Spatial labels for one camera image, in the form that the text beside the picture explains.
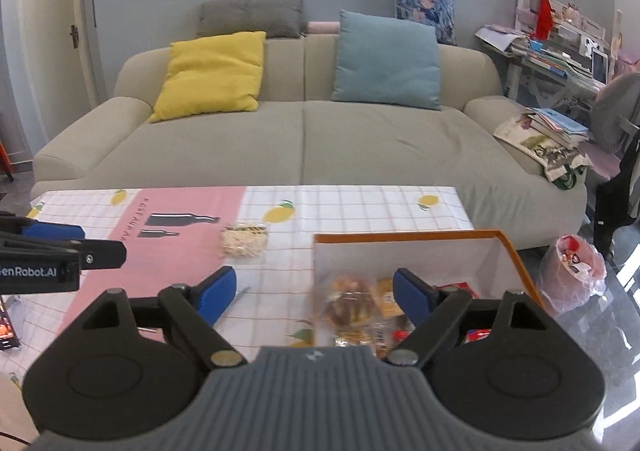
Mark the grey chair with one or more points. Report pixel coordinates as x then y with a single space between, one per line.
617 111

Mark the bag of white beans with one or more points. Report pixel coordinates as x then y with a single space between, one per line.
244 241

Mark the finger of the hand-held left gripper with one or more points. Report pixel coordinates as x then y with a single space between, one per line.
55 231
102 253

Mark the orange cardboard box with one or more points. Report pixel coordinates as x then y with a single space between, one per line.
400 251

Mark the pink and white printed tablecloth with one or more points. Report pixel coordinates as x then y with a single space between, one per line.
280 271

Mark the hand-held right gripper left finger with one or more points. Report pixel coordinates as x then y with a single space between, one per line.
217 293

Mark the beige sofa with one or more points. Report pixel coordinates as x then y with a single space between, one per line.
300 146

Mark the grey pillow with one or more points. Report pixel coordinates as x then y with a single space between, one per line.
250 16

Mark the green and white bag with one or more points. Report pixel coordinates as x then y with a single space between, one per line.
567 171

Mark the stack of magazines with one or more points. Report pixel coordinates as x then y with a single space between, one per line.
542 131

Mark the small clear snack packet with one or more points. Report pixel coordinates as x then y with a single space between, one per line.
360 337

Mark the red hanging ornament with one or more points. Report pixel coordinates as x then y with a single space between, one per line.
544 16

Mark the yellow pillow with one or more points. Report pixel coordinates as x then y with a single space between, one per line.
210 73

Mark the orange stool leg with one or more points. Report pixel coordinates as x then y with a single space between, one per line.
5 161

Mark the black clothing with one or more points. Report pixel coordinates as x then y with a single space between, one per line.
620 201

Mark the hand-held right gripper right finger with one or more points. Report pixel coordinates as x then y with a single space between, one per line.
412 296

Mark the blue printed pillow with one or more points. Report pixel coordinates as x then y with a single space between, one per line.
425 6

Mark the red snack packet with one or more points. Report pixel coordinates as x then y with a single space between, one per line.
480 335

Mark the cream door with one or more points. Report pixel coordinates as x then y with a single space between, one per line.
55 31

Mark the pink rolled cushion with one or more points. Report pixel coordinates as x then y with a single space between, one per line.
322 27

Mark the bin with plastic bag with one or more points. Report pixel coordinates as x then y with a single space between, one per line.
572 271

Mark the clear dried fruit bag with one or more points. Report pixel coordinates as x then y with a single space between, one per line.
350 303

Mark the dark snack packet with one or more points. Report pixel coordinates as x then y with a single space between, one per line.
7 323

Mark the cluttered desk with books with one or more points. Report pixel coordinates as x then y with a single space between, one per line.
560 56

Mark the teal pillow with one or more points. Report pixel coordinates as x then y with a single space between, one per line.
387 61

